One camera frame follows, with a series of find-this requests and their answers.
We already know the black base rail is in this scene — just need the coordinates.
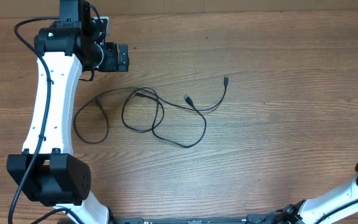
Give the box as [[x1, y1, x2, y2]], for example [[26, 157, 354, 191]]
[[113, 213, 275, 224]]

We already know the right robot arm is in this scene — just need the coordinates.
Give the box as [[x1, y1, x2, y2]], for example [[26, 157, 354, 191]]
[[272, 163, 358, 224]]

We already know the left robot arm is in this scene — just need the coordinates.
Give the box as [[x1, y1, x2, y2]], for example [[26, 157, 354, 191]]
[[6, 0, 129, 223]]

